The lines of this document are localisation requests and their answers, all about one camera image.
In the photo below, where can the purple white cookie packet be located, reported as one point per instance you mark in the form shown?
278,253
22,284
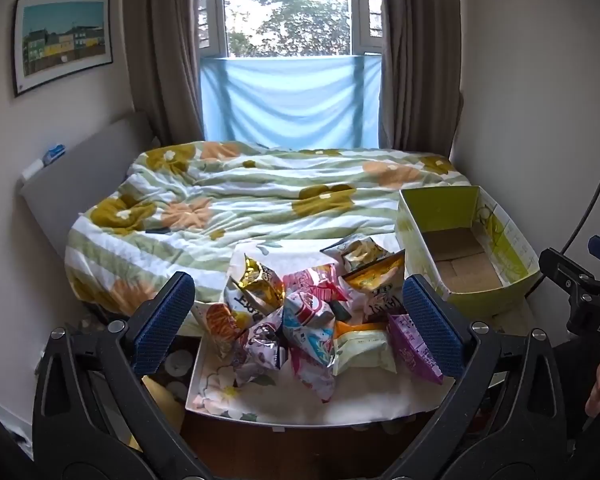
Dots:
257,350

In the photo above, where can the framed wall picture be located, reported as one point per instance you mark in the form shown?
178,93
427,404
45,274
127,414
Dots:
62,40

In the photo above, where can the green cardboard box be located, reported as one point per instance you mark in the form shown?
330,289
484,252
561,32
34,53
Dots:
460,265

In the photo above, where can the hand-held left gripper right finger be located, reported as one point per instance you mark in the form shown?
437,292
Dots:
430,325

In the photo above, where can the gold brown snack packet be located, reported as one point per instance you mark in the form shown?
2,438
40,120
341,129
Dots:
257,280

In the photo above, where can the grey cheese snack packet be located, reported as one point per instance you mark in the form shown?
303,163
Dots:
241,302

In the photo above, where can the brown curtain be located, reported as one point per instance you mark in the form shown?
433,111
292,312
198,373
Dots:
167,45
420,50

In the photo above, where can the pink striped snack packet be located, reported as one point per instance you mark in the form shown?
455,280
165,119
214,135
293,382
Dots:
312,282

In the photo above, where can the person's right hand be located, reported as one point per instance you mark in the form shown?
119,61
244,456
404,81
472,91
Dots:
599,387

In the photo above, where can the dark floral cloth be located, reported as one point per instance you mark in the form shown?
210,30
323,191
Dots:
180,362

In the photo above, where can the orange sticks snack packet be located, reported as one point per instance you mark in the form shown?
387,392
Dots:
220,326

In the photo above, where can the small blue object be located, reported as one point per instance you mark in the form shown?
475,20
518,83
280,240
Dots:
55,154

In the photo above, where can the yellow box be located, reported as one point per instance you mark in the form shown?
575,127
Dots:
162,405

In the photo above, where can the pale green snack packet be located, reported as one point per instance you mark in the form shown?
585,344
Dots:
362,350

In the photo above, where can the light blue cloth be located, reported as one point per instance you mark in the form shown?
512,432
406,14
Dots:
290,102

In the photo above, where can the window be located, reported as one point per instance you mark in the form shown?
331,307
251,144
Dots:
290,10

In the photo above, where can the purple snack packet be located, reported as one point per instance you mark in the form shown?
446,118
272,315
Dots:
414,350

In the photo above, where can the floral striped blanket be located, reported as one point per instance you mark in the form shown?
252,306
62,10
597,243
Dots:
260,195

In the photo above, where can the grey green snack packet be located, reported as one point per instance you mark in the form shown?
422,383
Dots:
357,251

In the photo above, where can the yellow orange snack packet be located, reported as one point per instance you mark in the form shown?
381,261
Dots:
375,275

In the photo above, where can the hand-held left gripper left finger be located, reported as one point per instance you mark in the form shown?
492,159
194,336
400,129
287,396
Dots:
162,321

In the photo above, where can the dark green snack packet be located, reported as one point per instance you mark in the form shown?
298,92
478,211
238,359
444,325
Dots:
341,311

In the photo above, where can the white floral tray table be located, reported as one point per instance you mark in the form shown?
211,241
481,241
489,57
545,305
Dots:
370,395

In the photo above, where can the grey headboard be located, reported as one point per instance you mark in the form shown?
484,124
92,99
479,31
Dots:
80,175

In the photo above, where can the pink blue white snack packet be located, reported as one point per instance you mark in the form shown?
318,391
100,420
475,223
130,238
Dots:
305,327

